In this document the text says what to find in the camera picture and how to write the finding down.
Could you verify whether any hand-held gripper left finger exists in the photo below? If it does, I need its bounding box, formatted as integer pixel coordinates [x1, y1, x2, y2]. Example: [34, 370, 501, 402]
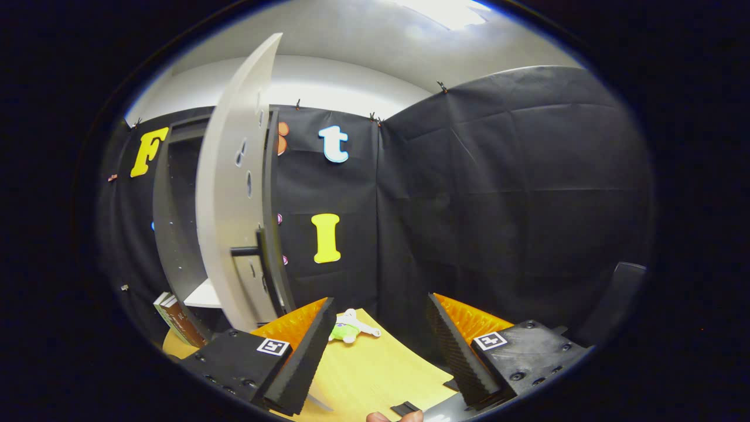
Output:
[178, 296, 339, 417]

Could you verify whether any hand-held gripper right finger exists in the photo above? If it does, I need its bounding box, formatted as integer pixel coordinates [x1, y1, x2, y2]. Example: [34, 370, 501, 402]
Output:
[426, 292, 592, 411]

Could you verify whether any black door handle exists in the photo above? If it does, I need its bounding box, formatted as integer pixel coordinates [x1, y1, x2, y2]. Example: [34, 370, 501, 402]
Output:
[230, 227, 271, 291]

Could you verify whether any pink and green plush toy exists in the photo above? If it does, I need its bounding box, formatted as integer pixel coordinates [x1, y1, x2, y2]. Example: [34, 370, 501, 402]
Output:
[328, 308, 381, 344]

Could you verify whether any brown book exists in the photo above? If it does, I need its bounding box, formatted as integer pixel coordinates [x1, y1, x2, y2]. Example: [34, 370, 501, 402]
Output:
[158, 296, 207, 348]

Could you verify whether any black backdrop cloth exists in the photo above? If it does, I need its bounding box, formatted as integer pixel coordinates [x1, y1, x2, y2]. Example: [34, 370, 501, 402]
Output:
[97, 64, 654, 364]

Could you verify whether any dark grey cabinet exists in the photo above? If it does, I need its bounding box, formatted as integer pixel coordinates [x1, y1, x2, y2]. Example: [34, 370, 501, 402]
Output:
[152, 107, 296, 346]

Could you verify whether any long ceiling light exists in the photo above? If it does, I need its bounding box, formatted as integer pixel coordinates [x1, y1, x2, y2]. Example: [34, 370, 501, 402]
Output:
[390, 0, 490, 30]

